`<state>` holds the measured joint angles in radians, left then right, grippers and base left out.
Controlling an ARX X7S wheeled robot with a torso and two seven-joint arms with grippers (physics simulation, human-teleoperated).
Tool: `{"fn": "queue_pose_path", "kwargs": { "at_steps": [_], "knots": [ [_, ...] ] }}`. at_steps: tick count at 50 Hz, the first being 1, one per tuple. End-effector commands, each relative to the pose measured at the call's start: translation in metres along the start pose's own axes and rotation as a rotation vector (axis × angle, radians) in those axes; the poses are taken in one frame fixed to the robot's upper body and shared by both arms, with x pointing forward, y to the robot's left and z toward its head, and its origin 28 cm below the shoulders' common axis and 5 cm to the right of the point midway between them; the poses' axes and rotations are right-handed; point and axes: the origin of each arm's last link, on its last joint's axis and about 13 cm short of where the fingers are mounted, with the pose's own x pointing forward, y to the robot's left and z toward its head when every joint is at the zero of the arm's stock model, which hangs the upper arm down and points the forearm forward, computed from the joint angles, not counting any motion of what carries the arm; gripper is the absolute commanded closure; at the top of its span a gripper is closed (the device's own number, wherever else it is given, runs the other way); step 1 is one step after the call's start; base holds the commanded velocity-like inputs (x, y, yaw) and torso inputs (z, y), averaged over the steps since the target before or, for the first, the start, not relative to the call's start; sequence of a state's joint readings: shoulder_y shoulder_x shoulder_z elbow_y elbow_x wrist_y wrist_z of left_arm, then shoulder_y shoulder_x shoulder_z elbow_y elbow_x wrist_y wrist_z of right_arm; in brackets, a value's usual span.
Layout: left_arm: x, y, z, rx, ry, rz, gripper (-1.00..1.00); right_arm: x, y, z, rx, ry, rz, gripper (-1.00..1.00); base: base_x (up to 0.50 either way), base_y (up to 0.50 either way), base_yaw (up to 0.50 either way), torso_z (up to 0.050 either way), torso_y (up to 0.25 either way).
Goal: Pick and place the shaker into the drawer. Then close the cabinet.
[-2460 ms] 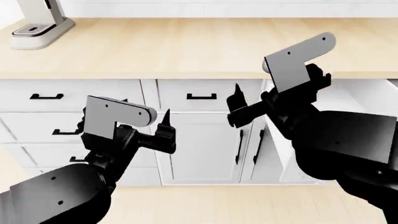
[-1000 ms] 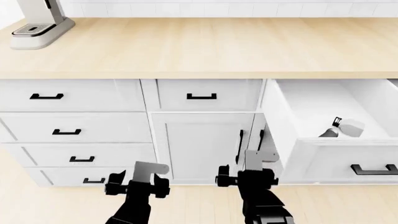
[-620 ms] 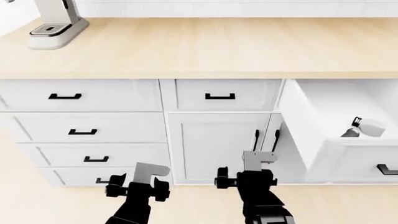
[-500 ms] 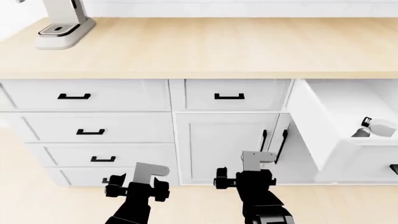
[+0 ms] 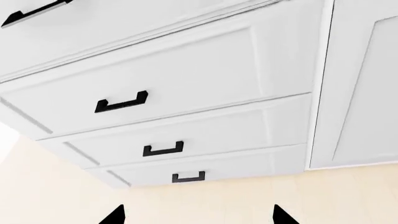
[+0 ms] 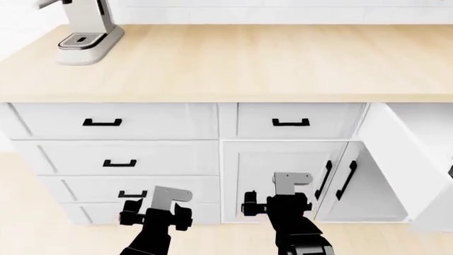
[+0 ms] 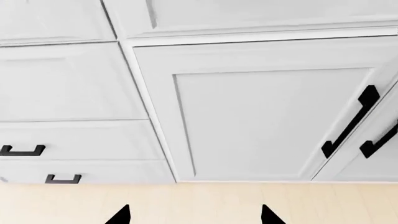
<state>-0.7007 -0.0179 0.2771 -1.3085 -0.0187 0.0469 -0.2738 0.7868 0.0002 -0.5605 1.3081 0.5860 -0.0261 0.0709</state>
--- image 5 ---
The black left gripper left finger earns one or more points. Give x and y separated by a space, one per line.
116 217

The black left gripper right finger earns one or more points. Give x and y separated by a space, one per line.
281 217

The short white drawer front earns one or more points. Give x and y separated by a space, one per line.
217 168

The medium white drawer front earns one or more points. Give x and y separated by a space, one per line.
199 137

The white cabinet door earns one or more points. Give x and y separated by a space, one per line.
360 88

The tall white drawer front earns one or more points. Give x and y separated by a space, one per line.
192 79

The white open drawer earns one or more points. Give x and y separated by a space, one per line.
124 30

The white cabinet frame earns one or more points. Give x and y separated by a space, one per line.
319 77

